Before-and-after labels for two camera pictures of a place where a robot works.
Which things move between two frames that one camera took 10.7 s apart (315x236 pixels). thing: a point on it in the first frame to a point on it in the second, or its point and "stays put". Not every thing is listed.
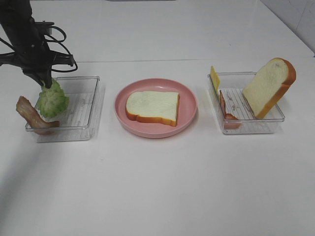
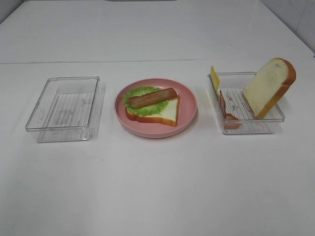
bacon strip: [231, 122] stays put
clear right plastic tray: [232, 85] stays put
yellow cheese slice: [215, 78] stays put
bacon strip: [24, 107] to [139, 101]
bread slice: [268, 86] stays put
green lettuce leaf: [52, 101] to [153, 108]
